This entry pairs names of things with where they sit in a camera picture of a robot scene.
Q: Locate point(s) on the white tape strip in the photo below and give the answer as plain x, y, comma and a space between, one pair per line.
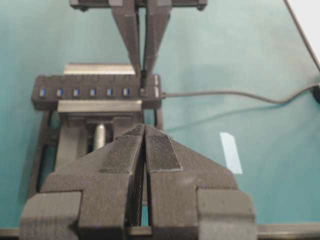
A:
230, 152

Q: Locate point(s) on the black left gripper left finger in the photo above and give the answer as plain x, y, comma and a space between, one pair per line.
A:
93, 198

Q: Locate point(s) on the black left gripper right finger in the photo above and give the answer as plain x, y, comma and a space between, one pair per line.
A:
191, 197

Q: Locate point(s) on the grey bench vise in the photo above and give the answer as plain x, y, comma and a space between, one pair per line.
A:
78, 127

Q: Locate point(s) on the black multiport USB hub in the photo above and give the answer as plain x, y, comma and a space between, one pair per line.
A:
48, 90

